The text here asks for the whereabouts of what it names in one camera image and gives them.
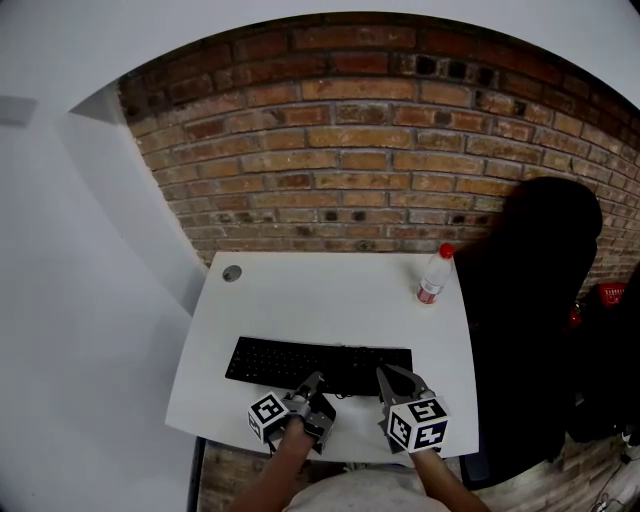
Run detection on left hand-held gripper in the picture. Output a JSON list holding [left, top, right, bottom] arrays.
[[246, 370, 338, 456]]

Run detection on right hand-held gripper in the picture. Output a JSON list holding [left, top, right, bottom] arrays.
[[375, 365, 451, 456]]

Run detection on black computer keyboard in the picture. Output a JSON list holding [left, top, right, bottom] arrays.
[[224, 335, 415, 398]]

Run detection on person's left forearm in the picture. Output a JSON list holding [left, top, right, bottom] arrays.
[[226, 416, 314, 512]]

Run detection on person's right forearm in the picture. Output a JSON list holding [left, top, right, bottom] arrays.
[[409, 446, 492, 512]]

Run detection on white table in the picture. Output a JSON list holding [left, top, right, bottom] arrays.
[[164, 250, 482, 464]]

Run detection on clear red-capped plastic bottle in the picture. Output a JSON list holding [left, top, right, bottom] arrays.
[[415, 242, 456, 307]]

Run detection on person's grey shirt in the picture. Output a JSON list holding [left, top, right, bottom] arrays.
[[281, 464, 432, 512]]

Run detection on black office chair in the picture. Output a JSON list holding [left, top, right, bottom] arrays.
[[451, 175, 604, 492]]

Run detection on black baseboard strip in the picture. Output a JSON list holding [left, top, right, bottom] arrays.
[[186, 436, 207, 512]]

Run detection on red plastic basket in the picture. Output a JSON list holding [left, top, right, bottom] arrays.
[[596, 281, 628, 307]]

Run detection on grey wall panel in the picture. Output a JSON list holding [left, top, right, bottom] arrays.
[[0, 95, 39, 127]]

